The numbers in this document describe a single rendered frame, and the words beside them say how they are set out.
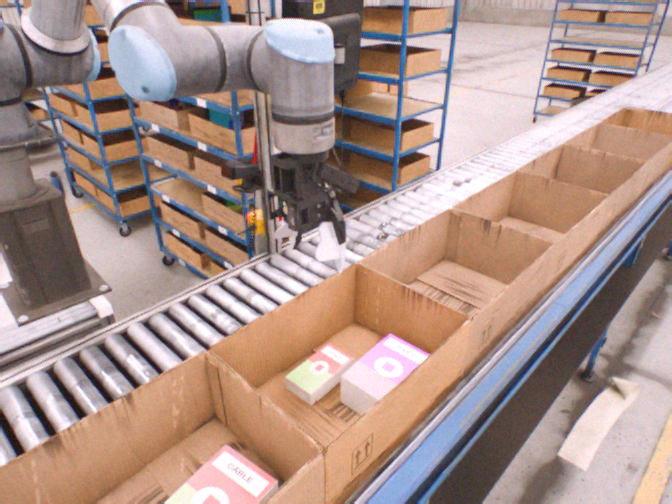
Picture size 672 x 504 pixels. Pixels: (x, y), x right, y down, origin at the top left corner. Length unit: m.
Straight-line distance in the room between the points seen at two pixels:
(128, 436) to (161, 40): 0.59
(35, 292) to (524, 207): 1.53
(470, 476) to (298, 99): 0.92
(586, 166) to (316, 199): 1.44
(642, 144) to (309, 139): 1.85
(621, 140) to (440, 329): 1.57
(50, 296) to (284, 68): 1.16
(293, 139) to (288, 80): 0.08
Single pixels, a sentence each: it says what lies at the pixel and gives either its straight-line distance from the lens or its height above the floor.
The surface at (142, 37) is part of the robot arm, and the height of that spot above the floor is 1.54.
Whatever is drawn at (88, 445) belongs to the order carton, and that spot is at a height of 1.00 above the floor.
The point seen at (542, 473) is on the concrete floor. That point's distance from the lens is 2.09.
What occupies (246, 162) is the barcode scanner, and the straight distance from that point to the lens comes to 1.55.
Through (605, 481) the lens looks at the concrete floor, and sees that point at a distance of 2.17.
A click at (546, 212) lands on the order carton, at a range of 1.67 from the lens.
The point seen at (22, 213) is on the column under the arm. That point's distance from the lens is 1.51.
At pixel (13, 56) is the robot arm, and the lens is 1.45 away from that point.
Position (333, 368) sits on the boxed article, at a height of 0.92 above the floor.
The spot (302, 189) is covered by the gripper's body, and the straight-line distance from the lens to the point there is 0.72.
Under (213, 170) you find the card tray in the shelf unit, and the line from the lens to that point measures 2.31.
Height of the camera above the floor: 1.61
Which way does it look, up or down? 31 degrees down
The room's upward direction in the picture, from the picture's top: straight up
